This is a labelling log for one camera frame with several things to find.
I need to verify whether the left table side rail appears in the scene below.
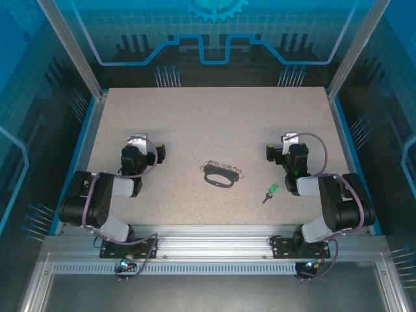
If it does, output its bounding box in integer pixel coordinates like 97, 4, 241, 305
48, 92, 108, 237

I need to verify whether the metal sheet shelf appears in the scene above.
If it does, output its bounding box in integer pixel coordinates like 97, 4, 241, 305
19, 253, 407, 312

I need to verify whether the aluminium right frame post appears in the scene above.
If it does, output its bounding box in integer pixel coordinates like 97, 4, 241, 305
326, 0, 387, 100

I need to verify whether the slotted cable duct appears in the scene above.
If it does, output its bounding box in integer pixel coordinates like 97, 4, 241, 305
51, 263, 298, 276

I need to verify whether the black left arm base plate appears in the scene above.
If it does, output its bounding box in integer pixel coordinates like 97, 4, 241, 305
99, 239, 159, 259

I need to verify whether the metal key holder with rings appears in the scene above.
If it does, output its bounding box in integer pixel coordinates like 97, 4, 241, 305
199, 159, 245, 188

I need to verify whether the aluminium left frame post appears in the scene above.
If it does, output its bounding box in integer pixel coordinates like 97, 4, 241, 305
36, 0, 109, 100

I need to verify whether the aluminium frame post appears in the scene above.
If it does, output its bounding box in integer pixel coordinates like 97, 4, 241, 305
326, 0, 387, 100
36, 0, 109, 100

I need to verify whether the table side rail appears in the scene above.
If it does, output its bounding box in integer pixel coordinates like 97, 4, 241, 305
326, 90, 384, 237
48, 92, 108, 237

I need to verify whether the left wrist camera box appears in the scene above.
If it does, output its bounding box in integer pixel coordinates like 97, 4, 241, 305
126, 133, 148, 154

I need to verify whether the black adapter with blue light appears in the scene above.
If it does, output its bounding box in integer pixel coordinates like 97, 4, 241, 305
114, 258, 139, 283
294, 259, 321, 283

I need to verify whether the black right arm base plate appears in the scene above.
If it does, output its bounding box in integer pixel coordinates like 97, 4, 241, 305
270, 236, 331, 259

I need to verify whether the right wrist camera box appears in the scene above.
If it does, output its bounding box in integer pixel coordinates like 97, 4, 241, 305
281, 131, 298, 154

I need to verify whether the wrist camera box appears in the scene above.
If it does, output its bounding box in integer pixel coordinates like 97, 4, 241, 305
281, 131, 298, 154
126, 133, 148, 154

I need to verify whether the aluminium mounting rail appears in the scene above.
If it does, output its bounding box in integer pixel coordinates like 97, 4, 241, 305
44, 224, 387, 261

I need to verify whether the green key tag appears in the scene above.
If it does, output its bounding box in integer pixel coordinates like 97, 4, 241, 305
261, 183, 280, 205

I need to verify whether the right table side rail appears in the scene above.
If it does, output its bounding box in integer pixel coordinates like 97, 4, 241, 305
326, 90, 384, 237

